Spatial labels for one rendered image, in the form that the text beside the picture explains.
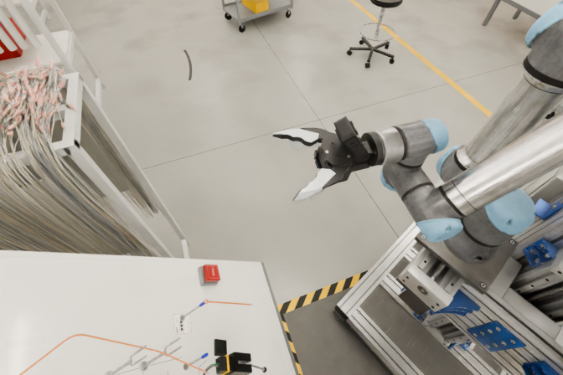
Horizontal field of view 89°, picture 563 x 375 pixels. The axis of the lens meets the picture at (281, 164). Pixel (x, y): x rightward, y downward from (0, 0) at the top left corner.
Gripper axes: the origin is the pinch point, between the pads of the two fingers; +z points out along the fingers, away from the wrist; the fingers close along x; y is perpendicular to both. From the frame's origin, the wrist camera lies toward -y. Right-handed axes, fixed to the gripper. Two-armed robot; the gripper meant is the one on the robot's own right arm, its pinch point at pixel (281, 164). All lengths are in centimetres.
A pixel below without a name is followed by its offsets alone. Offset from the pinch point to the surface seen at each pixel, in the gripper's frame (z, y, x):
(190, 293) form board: 29, 44, -11
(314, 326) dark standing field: -18, 155, -31
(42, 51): 145, 124, 224
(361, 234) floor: -72, 162, 15
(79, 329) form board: 46, 22, -15
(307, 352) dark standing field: -10, 153, -43
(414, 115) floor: -179, 176, 118
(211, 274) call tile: 22, 47, -7
